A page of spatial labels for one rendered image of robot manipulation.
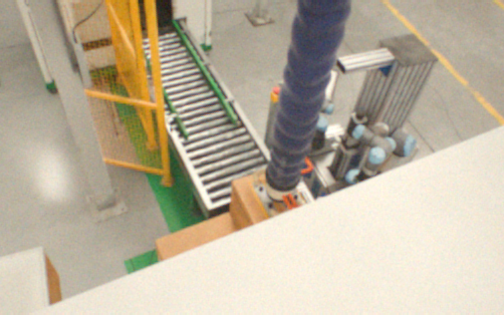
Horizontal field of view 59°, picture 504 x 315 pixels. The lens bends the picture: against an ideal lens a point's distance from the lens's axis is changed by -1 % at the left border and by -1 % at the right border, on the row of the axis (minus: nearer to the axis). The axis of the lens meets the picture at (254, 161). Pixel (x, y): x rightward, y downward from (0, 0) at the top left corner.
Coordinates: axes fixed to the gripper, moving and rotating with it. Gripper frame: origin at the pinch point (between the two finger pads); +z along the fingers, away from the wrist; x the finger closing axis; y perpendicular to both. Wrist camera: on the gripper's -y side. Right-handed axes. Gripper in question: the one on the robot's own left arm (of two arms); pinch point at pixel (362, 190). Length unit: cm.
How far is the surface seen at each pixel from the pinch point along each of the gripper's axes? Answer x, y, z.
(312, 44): -30, 35, -85
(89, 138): -136, 135, 55
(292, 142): -29.2, 33.5, -21.9
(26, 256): -50, 185, 50
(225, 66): -289, -31, 152
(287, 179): -29.0, 30.8, 13.6
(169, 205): -121, 85, 152
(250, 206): -43, 45, 58
